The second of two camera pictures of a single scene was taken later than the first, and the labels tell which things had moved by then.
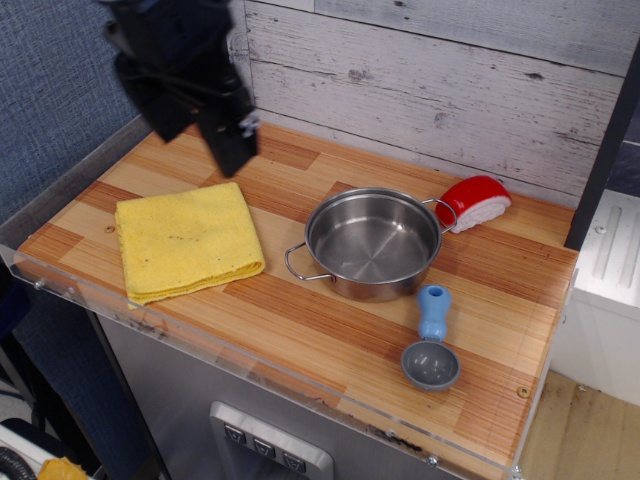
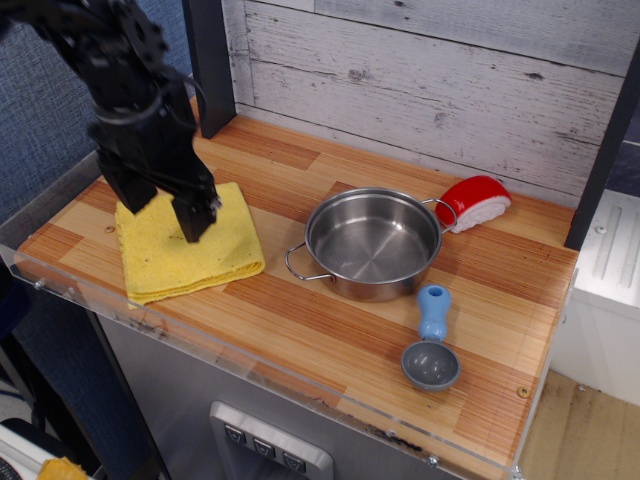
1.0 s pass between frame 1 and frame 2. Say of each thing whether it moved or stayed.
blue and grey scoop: stayed
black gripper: moved
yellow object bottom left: stayed
